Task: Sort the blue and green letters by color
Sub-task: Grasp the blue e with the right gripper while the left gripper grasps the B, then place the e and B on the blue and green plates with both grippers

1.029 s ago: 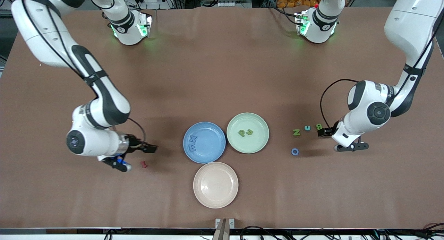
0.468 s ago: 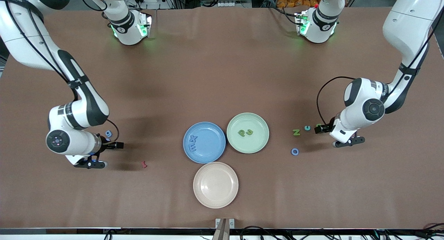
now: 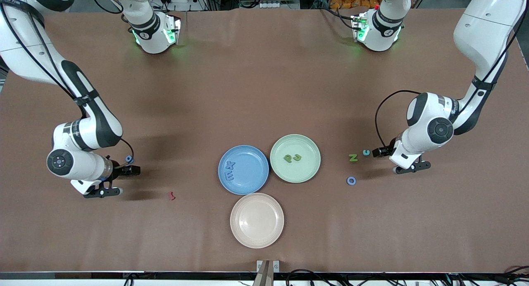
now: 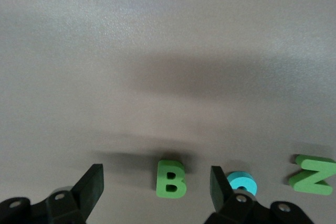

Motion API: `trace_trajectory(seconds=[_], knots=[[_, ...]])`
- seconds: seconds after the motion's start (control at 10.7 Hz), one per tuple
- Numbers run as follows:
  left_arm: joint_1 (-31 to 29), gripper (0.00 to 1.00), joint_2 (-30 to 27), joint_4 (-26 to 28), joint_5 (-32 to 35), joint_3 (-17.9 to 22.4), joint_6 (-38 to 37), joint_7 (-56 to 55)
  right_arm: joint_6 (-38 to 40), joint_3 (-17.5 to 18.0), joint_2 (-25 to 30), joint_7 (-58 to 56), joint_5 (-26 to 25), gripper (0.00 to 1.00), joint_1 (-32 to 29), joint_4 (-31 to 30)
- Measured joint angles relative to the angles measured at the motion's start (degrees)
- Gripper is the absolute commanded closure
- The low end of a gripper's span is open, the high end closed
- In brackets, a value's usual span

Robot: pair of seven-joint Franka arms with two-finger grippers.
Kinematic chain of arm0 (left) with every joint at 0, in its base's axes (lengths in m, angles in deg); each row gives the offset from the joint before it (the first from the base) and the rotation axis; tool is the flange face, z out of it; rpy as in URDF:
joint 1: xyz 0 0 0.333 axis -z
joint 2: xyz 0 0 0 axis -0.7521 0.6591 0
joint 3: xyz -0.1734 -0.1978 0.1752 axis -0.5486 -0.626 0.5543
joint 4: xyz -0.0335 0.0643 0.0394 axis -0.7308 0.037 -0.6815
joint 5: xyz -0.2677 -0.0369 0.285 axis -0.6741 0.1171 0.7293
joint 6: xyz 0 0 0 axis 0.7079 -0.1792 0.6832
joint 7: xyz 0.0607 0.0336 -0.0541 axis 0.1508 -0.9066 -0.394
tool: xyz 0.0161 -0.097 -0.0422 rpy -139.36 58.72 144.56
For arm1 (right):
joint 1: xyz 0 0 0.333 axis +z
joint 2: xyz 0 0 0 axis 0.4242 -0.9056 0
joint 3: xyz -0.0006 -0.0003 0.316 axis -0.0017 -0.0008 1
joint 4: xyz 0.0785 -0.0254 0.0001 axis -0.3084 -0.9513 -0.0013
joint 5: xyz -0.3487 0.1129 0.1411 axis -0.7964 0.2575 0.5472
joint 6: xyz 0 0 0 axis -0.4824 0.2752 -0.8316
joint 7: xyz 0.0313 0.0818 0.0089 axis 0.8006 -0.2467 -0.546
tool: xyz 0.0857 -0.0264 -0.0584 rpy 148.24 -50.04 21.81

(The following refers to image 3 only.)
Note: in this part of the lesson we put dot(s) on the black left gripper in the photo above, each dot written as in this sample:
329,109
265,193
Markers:
386,150

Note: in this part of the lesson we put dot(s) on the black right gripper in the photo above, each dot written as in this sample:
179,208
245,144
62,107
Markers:
120,171

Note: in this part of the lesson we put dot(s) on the blue foam number 6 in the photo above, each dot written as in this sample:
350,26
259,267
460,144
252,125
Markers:
127,158

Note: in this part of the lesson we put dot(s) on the green foam letter N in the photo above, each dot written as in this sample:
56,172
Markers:
353,157

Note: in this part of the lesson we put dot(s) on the green foam letter U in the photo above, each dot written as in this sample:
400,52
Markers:
297,158

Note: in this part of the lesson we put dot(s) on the green foam letter P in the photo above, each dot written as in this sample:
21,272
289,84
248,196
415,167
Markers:
288,158

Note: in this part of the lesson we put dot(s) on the blue foam letter E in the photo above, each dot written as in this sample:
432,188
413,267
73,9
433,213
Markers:
229,178

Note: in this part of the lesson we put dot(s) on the blue foam letter X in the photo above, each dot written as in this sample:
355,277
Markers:
230,166

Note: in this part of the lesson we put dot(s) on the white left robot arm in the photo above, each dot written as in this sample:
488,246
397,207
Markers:
483,34

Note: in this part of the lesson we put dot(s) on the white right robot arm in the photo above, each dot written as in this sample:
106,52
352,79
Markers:
91,129

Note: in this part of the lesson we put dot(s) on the blue foam letter O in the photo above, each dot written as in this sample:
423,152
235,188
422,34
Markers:
347,181

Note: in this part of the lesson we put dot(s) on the red foam piece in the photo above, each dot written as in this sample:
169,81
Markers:
171,196

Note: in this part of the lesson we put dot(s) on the green plate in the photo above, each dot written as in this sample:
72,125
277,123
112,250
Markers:
295,170

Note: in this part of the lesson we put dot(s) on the blue plate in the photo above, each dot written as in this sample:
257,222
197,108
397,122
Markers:
248,174

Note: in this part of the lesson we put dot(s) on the beige plate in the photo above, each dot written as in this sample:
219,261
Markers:
256,220

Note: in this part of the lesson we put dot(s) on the silver bracket on table edge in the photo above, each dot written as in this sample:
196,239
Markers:
268,267

